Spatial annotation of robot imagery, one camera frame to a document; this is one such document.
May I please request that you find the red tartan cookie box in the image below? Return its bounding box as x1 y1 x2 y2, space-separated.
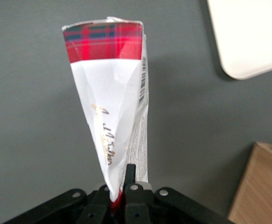
61 16 151 209

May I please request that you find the white rectangular tray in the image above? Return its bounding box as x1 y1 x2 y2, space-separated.
206 0 272 81

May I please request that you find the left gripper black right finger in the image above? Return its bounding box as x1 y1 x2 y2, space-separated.
123 164 156 224

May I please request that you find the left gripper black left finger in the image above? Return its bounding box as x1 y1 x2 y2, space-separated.
76 184 111 224

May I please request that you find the wooden board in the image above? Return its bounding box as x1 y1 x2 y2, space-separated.
227 141 272 224

